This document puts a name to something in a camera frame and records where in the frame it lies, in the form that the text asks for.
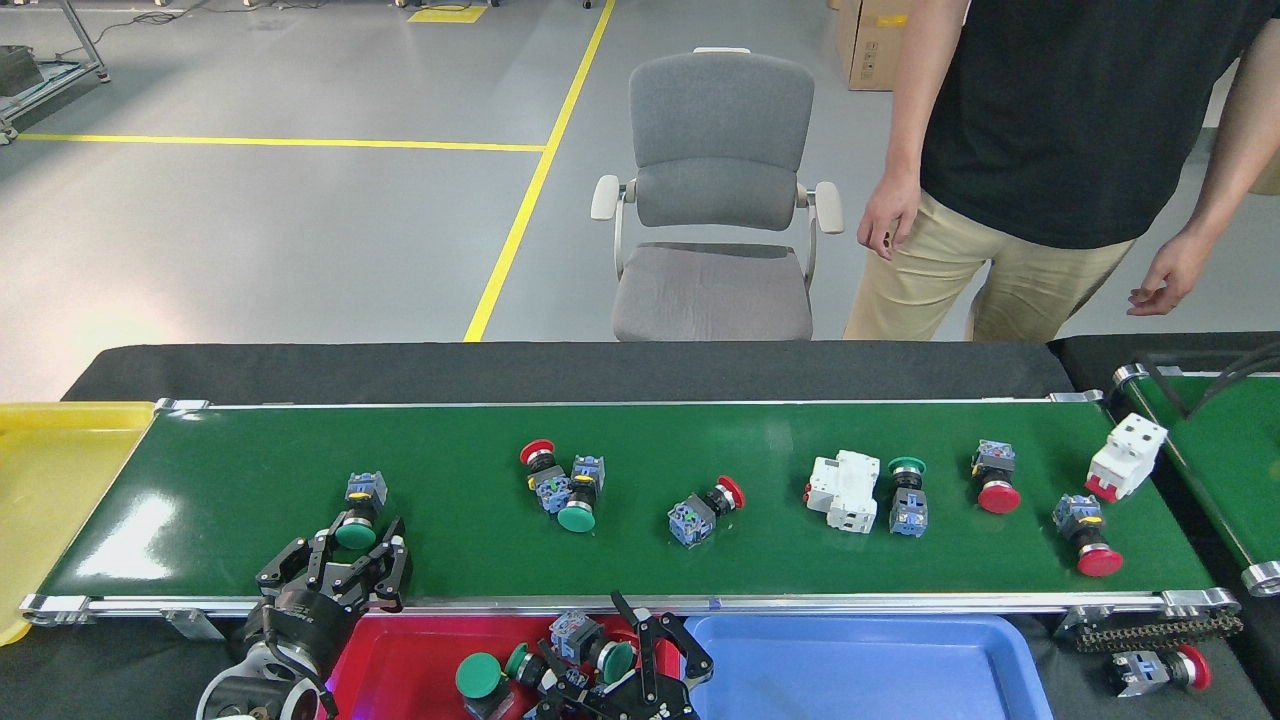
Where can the person's right hand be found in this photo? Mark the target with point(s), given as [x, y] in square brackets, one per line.
[888, 215]

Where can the black guide frame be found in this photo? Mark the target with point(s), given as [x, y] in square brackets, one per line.
[1160, 385]

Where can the long green conveyor belt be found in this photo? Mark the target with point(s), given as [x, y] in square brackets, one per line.
[450, 540]

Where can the metal frame cart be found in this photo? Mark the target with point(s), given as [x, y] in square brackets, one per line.
[85, 40]

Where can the person's right forearm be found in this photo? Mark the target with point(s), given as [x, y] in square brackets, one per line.
[920, 100]

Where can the short green conveyor belt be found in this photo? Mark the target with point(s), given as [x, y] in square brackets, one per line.
[1230, 470]

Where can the grey office chair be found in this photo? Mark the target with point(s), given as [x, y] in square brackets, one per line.
[720, 120]

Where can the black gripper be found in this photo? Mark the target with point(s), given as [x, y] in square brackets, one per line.
[645, 707]
[300, 625]

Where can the person's left forearm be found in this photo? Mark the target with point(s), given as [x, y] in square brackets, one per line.
[1235, 160]

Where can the yellow plastic tray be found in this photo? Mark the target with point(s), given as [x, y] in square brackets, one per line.
[50, 500]

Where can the brown cardboard box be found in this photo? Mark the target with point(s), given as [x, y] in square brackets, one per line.
[870, 45]

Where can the white circuit breaker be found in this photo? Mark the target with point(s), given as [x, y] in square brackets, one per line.
[1125, 455]
[845, 490]

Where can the tan plant pot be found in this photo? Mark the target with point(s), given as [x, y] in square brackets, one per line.
[1268, 175]

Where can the person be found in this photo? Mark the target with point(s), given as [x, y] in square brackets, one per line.
[1080, 120]

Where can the person's left hand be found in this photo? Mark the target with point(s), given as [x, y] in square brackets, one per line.
[1175, 280]

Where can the blue plastic tray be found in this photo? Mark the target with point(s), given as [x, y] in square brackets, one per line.
[870, 670]

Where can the red plastic tray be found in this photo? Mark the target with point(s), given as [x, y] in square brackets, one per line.
[400, 670]

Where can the black case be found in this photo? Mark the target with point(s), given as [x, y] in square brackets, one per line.
[20, 70]

